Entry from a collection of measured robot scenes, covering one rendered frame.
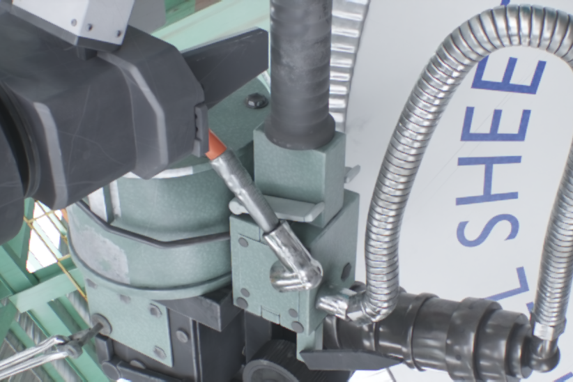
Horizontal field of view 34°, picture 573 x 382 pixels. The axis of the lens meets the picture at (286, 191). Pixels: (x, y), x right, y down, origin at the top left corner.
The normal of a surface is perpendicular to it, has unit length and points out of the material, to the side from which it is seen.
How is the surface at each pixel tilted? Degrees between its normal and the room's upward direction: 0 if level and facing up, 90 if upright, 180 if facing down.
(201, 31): 90
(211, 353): 137
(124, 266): 68
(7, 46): 115
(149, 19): 129
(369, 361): 47
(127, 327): 58
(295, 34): 78
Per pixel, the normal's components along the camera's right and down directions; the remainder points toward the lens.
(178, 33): 0.04, 0.54
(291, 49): -0.31, 0.56
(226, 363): 0.85, 0.31
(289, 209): -0.17, -0.85
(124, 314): -0.52, 0.51
